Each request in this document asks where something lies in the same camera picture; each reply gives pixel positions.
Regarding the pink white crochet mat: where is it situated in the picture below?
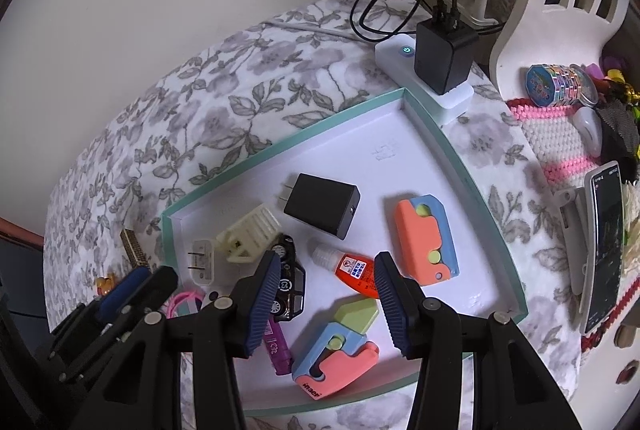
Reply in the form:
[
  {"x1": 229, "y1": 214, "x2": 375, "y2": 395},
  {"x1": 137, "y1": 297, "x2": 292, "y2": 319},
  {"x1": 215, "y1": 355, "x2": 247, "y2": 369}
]
[{"x1": 506, "y1": 98, "x2": 608, "y2": 183}]

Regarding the white charger plug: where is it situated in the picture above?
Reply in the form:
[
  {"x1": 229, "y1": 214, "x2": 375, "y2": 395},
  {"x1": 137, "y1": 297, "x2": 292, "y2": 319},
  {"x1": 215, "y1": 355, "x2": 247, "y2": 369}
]
[{"x1": 186, "y1": 237, "x2": 217, "y2": 287}]

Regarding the gold patterned hair clip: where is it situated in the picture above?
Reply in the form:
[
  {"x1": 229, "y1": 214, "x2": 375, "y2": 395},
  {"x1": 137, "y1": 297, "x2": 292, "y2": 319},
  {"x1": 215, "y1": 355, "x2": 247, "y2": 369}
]
[{"x1": 120, "y1": 229, "x2": 152, "y2": 271}]

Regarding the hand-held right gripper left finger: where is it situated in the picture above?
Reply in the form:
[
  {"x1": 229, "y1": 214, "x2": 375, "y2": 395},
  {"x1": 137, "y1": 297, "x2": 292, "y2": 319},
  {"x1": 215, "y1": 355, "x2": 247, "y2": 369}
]
[{"x1": 82, "y1": 251, "x2": 283, "y2": 430}]

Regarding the white cutout shelf panel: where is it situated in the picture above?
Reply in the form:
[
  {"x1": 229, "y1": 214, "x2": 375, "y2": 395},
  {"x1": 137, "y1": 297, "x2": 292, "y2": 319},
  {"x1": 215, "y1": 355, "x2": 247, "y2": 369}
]
[{"x1": 489, "y1": 0, "x2": 633, "y2": 98}]

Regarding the cream claw hair clip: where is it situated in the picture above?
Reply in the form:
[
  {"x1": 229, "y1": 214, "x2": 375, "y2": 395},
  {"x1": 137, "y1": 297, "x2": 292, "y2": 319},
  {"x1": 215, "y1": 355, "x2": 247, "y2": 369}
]
[{"x1": 216, "y1": 204, "x2": 282, "y2": 265}]

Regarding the black charger block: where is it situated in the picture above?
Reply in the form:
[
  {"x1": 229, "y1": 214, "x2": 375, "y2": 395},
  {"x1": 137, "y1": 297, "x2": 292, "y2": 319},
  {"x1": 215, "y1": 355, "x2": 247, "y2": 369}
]
[{"x1": 272, "y1": 173, "x2": 362, "y2": 241}]

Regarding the round patterned tin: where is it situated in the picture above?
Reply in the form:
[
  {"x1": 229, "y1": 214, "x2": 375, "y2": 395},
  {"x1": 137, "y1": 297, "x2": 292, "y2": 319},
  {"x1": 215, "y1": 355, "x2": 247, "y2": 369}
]
[{"x1": 525, "y1": 63, "x2": 598, "y2": 107}]

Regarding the orange glue bottle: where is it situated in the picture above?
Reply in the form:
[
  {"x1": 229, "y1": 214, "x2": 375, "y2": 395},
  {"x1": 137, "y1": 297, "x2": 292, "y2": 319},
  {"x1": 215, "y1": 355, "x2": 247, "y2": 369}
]
[{"x1": 311, "y1": 244, "x2": 383, "y2": 300}]

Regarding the dark furniture with red edge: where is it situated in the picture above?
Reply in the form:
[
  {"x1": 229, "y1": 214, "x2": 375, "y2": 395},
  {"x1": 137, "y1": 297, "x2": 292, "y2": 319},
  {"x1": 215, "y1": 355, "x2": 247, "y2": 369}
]
[{"x1": 0, "y1": 217, "x2": 48, "y2": 326}]

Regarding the gold ornament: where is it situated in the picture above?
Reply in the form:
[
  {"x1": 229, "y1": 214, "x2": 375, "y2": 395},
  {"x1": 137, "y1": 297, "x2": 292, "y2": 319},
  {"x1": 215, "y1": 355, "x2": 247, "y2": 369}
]
[{"x1": 605, "y1": 68, "x2": 640, "y2": 106}]

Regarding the white power strip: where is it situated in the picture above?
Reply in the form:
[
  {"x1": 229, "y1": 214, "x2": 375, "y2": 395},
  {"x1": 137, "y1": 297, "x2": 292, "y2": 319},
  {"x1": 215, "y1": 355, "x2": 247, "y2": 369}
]
[{"x1": 374, "y1": 38, "x2": 476, "y2": 127}]

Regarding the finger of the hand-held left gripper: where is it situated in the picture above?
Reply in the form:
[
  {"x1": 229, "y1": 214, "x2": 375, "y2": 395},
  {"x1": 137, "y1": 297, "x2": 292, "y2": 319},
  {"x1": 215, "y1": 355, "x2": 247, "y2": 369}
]
[
  {"x1": 107, "y1": 266, "x2": 179, "y2": 346},
  {"x1": 97, "y1": 267, "x2": 152, "y2": 318}
]

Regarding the black plugged power adapter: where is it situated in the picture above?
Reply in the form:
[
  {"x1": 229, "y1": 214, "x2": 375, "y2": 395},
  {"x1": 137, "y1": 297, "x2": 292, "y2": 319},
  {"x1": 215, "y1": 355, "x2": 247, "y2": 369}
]
[{"x1": 414, "y1": 18, "x2": 480, "y2": 96}]

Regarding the purple tube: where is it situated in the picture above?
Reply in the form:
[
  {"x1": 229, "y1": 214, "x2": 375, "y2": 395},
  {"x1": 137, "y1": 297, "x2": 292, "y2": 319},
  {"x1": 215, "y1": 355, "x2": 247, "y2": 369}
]
[{"x1": 264, "y1": 315, "x2": 293, "y2": 377}]

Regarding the black fabric piece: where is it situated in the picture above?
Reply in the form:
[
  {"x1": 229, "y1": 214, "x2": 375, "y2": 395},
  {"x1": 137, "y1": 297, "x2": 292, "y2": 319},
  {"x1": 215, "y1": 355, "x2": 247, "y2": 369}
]
[{"x1": 595, "y1": 100, "x2": 640, "y2": 181}]

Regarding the black toy car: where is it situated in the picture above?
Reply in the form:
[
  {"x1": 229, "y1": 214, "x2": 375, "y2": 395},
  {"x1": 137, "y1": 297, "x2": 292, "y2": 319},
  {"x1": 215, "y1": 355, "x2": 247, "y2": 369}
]
[{"x1": 252, "y1": 234, "x2": 307, "y2": 322}]

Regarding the red crochet trim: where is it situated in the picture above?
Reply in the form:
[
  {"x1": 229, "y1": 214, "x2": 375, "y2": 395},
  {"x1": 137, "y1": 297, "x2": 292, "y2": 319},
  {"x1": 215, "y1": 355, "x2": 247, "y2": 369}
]
[{"x1": 582, "y1": 277, "x2": 640, "y2": 351}]

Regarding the orange blue toy knife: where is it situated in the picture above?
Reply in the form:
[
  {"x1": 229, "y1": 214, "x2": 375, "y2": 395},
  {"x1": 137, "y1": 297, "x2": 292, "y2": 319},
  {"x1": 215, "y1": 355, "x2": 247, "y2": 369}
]
[
  {"x1": 291, "y1": 296, "x2": 380, "y2": 402},
  {"x1": 394, "y1": 194, "x2": 460, "y2": 287}
]

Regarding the teal white cardboard tray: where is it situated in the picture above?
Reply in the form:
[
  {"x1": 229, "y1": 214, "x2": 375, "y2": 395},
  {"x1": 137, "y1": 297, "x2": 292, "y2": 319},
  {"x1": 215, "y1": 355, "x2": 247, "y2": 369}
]
[{"x1": 160, "y1": 86, "x2": 528, "y2": 417}]

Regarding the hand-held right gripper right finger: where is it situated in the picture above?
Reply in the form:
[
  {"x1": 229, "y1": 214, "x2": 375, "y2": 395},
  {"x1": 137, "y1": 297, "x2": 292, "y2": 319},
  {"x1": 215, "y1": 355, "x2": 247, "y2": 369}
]
[{"x1": 374, "y1": 252, "x2": 583, "y2": 430}]

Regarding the white computer mouse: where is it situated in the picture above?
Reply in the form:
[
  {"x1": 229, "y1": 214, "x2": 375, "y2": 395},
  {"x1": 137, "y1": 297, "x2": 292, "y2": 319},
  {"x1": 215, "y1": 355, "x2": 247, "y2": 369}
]
[{"x1": 572, "y1": 107, "x2": 603, "y2": 158}]

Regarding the black smartphone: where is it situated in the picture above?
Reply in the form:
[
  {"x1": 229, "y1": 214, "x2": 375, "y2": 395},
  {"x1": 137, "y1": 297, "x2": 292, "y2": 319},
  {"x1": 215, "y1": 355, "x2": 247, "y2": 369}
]
[{"x1": 582, "y1": 160, "x2": 626, "y2": 336}]

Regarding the grey white phone stand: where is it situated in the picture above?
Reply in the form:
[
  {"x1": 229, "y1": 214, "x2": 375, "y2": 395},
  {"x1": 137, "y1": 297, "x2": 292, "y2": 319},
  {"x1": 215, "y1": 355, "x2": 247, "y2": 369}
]
[{"x1": 552, "y1": 187, "x2": 593, "y2": 296}]

